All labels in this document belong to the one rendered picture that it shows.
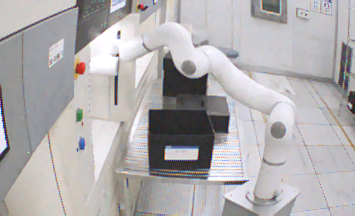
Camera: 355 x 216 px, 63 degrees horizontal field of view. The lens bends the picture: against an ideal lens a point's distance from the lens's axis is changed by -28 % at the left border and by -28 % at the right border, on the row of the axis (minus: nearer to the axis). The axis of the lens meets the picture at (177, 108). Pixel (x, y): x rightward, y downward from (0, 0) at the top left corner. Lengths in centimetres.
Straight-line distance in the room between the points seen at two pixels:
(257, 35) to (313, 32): 117
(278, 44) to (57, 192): 534
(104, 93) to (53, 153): 95
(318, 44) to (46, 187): 569
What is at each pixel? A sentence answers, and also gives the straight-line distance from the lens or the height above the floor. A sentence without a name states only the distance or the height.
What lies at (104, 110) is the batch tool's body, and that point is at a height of 92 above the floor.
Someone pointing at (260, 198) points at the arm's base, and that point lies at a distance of 153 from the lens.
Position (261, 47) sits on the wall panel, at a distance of 601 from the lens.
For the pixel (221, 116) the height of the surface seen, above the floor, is 85.
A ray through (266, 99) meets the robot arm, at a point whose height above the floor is 118.
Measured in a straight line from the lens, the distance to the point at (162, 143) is 165.
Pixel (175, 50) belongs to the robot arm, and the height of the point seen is 132.
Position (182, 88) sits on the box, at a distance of 250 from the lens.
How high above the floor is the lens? 165
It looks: 22 degrees down
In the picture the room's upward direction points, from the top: 3 degrees clockwise
